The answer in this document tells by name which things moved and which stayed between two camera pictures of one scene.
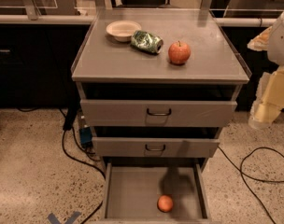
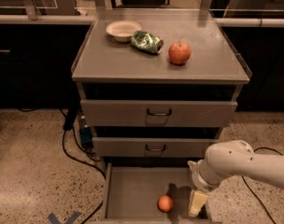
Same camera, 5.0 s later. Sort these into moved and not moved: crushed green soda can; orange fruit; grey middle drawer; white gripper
Moved: white gripper
Not moved: grey middle drawer; orange fruit; crushed green soda can
